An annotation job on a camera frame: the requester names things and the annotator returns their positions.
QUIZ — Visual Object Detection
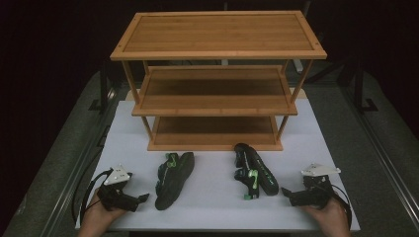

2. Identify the three-tier wooden shelf rack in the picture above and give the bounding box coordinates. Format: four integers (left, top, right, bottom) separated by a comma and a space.
110, 10, 328, 152

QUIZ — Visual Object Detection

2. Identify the tan board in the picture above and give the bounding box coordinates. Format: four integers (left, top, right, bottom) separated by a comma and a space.
126, 87, 308, 102

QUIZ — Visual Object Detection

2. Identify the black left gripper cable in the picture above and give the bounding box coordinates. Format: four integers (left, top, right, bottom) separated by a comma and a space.
71, 168, 115, 225

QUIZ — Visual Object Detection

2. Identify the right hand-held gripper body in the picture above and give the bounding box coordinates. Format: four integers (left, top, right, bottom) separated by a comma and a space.
290, 162, 342, 210

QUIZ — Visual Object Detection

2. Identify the white board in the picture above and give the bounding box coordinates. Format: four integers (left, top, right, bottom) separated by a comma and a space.
74, 98, 361, 232

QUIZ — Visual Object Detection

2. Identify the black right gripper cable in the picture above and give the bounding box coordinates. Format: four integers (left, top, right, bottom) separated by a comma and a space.
330, 183, 354, 229

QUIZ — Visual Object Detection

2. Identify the black green climbing shoe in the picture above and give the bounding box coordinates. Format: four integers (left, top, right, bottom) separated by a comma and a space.
233, 142, 281, 200
154, 151, 196, 211

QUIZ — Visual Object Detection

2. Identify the black metal stand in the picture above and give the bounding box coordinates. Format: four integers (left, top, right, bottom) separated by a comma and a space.
88, 60, 116, 115
342, 58, 379, 114

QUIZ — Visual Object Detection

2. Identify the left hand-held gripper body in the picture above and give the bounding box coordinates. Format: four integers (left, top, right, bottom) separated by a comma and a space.
96, 164, 141, 212

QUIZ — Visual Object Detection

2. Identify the person's left hand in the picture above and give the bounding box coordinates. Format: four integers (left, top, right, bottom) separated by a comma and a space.
78, 189, 128, 237

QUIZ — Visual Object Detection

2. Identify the person's right hand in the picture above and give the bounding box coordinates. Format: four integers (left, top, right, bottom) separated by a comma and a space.
300, 197, 353, 237

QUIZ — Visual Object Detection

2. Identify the aluminium rail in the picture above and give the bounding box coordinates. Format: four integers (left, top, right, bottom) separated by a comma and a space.
39, 88, 121, 237
338, 84, 419, 229

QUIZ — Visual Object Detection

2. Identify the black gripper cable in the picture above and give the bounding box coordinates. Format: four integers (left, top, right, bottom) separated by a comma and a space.
71, 168, 115, 225
330, 183, 354, 229

